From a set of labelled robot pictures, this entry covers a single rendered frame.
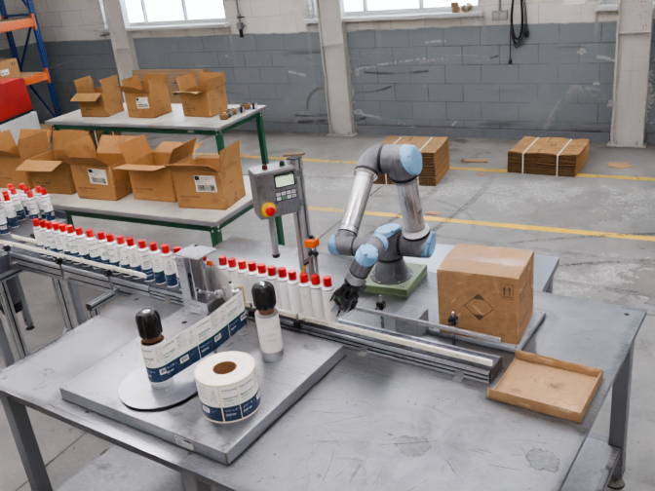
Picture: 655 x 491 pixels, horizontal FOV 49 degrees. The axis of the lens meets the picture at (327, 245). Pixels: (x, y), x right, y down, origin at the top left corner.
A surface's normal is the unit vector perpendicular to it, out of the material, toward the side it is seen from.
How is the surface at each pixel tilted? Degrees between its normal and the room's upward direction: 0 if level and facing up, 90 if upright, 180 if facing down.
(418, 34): 90
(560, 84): 90
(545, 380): 0
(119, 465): 1
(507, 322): 90
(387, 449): 0
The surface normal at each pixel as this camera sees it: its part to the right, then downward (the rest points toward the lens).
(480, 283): -0.45, 0.40
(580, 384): -0.11, -0.91
